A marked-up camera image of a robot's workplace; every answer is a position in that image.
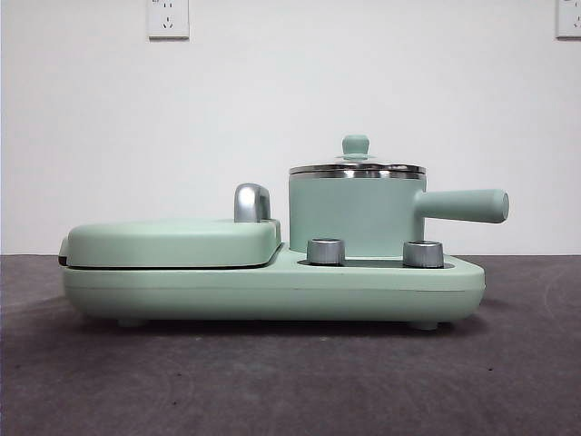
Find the glass pot lid green knob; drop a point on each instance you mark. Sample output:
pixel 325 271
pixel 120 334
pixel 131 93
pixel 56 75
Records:
pixel 356 145

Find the silver control knob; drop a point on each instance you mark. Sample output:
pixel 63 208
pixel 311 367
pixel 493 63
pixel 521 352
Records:
pixel 423 253
pixel 326 250

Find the green breakfast machine base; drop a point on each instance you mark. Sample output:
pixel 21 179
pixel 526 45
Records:
pixel 227 290

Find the white wall socket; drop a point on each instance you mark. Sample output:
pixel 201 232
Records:
pixel 569 20
pixel 168 20

